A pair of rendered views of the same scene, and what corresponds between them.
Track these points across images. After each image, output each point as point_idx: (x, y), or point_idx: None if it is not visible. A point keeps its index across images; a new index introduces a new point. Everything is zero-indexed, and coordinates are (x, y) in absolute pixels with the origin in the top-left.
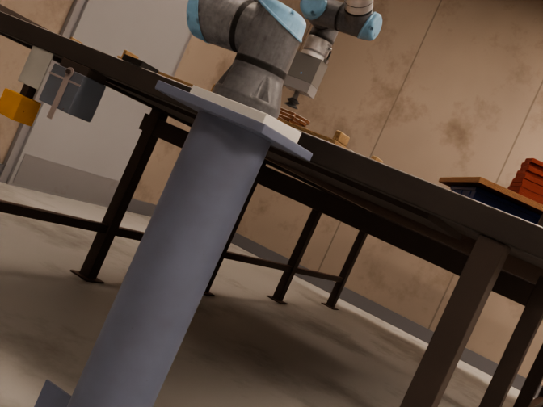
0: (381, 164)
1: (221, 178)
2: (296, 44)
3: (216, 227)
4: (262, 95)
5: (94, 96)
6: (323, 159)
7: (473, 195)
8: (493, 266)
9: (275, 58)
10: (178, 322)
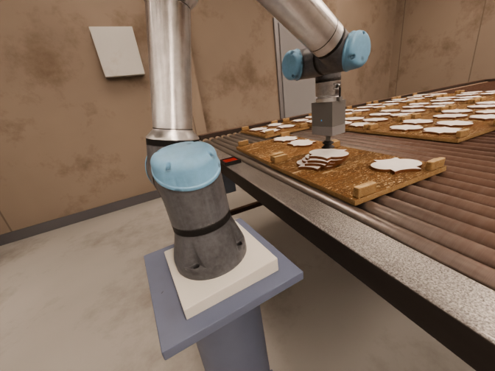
0: (398, 281)
1: (207, 339)
2: (202, 191)
3: (231, 369)
4: (199, 260)
5: (229, 179)
6: (331, 252)
7: None
8: None
9: (185, 222)
10: None
